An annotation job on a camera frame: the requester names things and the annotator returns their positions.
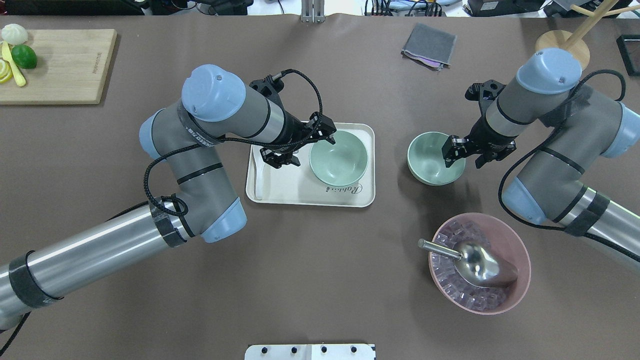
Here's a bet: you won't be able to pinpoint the grey folded cloth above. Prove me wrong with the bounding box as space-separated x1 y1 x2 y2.
401 23 458 71

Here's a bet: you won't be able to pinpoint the cream serving tray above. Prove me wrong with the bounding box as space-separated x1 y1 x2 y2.
245 122 376 208

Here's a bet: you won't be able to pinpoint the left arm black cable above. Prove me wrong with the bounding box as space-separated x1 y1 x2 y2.
144 69 325 217

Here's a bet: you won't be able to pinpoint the bamboo cutting board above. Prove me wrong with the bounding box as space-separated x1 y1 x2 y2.
0 29 117 105

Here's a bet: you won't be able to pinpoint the aluminium frame post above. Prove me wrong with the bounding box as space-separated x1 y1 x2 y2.
301 0 326 24

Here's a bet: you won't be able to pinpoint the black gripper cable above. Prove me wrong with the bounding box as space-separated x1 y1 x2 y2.
498 69 640 251

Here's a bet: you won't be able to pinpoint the wooden mug tree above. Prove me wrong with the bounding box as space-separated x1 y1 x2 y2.
534 0 640 66

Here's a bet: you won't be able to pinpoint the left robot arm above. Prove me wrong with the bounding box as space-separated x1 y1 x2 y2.
1 64 336 331

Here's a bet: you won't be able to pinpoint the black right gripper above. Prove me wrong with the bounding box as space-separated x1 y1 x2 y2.
443 80 517 169

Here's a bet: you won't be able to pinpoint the lemon slices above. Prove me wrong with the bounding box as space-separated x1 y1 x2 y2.
0 59 13 84

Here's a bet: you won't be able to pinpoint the yellow plastic knife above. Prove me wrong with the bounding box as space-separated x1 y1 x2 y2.
1 40 26 87

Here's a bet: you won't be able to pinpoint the green bowl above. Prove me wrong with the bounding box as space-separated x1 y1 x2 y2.
407 131 466 186
309 130 369 188

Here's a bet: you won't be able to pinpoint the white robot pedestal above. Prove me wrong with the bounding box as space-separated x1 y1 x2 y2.
244 342 377 360

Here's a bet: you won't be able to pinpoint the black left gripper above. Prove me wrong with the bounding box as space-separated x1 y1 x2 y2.
249 75 337 169

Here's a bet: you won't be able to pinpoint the pink bowl with ice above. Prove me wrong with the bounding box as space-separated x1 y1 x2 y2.
429 212 531 316

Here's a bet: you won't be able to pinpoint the metal ice scoop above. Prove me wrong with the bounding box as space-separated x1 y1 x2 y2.
417 238 519 289

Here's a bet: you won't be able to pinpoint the white ceramic spoon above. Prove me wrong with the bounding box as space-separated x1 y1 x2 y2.
254 159 265 200

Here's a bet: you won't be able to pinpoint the white garlic bulb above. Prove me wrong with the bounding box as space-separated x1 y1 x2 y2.
1 23 29 46

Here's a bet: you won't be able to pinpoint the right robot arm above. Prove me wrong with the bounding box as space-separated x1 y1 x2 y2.
442 47 640 262

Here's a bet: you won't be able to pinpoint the green lime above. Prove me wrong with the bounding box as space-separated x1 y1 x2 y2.
10 44 38 69

